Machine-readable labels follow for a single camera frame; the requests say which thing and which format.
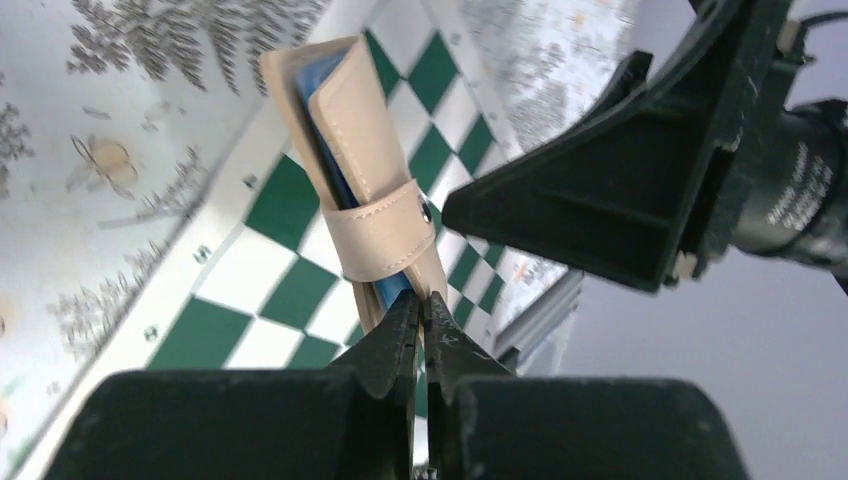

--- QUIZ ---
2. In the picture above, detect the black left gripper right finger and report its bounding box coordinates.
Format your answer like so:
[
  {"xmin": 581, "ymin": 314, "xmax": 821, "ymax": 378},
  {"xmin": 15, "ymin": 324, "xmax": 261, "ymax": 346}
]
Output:
[{"xmin": 422, "ymin": 292, "xmax": 513, "ymax": 479}]

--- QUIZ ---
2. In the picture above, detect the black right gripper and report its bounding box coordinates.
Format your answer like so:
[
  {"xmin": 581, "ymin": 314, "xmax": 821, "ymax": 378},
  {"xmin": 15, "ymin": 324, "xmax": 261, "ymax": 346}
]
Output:
[{"xmin": 443, "ymin": 1, "xmax": 806, "ymax": 292}]

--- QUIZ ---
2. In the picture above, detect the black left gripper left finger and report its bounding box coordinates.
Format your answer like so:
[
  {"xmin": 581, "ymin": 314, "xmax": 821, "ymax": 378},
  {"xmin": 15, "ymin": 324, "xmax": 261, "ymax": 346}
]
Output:
[{"xmin": 330, "ymin": 290, "xmax": 420, "ymax": 479}]

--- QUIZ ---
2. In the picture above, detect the green white chessboard mat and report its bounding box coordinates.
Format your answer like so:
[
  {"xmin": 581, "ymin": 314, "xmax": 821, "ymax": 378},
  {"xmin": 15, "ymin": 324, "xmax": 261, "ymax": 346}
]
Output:
[{"xmin": 13, "ymin": 0, "xmax": 578, "ymax": 480}]

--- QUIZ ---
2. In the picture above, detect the floral table mat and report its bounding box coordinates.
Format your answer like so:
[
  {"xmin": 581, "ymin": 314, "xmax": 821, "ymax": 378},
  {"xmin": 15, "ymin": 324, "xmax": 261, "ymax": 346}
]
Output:
[{"xmin": 0, "ymin": 0, "xmax": 644, "ymax": 465}]

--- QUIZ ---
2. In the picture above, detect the aluminium frame rail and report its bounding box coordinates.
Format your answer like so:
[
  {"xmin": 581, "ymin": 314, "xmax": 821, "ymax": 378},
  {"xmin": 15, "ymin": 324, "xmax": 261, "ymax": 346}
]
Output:
[{"xmin": 492, "ymin": 270, "xmax": 584, "ymax": 368}]

